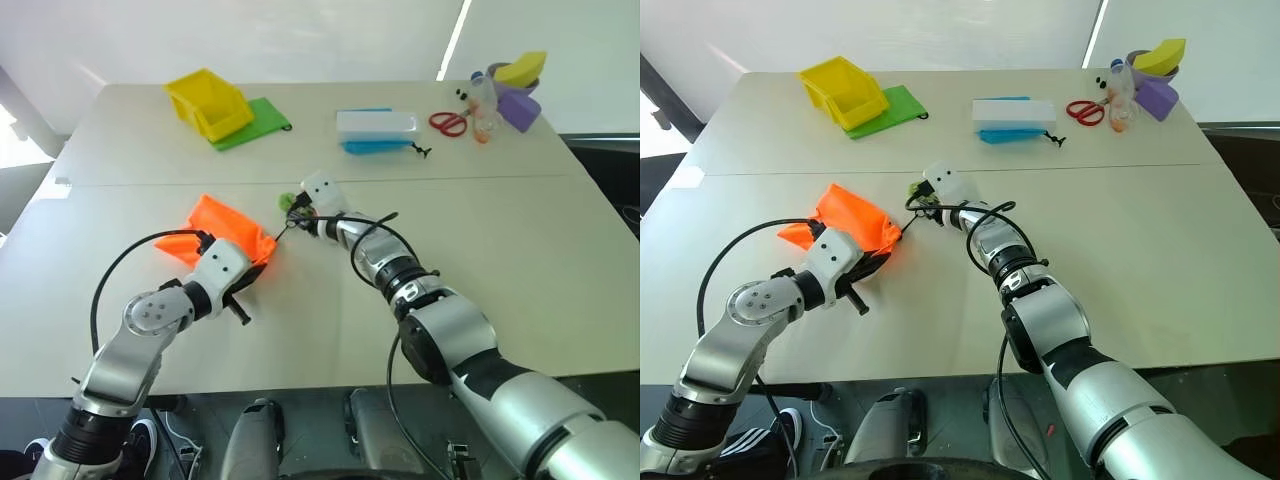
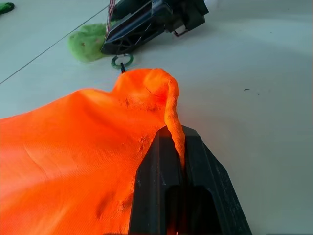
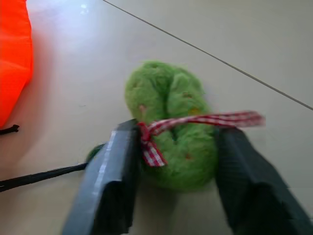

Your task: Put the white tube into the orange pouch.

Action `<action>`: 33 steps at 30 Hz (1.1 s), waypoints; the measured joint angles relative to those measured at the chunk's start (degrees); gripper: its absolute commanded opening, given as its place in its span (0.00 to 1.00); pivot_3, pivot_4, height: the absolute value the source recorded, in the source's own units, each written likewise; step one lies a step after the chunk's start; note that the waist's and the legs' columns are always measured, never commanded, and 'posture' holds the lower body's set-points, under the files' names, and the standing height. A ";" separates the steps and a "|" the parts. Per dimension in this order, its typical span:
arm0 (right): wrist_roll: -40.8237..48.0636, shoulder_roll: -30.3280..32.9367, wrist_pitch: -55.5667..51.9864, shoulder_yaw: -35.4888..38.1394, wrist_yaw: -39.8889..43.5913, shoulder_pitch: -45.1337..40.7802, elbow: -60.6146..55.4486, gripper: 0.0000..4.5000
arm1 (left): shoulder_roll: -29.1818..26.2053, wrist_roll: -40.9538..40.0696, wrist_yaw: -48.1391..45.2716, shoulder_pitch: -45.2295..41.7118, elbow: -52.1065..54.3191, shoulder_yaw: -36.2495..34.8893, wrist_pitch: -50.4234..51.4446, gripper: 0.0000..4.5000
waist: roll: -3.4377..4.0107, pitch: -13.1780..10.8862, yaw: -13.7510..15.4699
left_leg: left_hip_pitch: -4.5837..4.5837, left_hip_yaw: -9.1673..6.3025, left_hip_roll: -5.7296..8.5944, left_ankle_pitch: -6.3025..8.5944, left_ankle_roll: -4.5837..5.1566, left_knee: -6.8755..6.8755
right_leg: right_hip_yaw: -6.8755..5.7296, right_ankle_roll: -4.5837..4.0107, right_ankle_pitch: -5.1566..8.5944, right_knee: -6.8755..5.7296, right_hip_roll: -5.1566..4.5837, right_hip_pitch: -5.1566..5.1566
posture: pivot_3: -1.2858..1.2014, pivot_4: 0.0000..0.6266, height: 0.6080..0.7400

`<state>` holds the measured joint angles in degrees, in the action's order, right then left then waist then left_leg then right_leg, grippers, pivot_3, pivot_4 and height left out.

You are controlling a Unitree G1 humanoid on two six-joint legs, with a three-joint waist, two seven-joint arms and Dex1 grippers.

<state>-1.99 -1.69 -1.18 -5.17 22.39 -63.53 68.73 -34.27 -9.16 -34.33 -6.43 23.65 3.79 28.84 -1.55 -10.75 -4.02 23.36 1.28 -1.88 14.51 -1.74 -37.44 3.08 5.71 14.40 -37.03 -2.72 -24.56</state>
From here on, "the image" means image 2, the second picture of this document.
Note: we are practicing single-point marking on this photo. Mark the green mesh pouch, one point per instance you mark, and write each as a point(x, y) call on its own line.
point(88, 44)

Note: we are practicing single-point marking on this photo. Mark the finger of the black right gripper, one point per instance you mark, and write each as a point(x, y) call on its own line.
point(132, 7)
point(133, 36)

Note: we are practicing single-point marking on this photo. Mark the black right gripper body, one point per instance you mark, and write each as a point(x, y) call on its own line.
point(185, 12)

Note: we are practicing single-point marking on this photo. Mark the bright green object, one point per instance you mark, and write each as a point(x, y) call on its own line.
point(5, 7)

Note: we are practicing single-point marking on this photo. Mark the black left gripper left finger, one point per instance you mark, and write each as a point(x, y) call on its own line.
point(151, 176)

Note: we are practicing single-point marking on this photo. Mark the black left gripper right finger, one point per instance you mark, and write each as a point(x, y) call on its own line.
point(207, 176)

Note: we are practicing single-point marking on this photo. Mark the orange fabric pouch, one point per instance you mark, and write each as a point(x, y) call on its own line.
point(73, 151)

